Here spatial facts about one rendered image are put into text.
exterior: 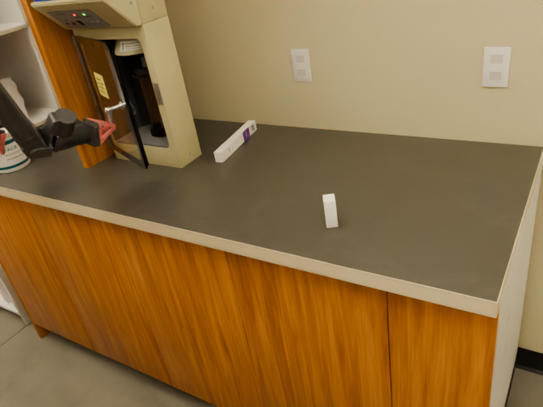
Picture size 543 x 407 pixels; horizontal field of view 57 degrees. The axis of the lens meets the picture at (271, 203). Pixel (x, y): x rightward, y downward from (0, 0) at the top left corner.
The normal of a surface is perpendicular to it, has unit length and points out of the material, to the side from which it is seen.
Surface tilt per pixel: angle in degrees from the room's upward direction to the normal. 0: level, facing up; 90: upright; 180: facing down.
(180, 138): 90
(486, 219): 0
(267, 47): 90
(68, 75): 90
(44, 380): 0
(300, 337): 90
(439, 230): 0
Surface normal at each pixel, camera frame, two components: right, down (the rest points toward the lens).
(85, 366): -0.15, -0.85
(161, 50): 0.84, 0.15
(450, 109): -0.51, 0.50
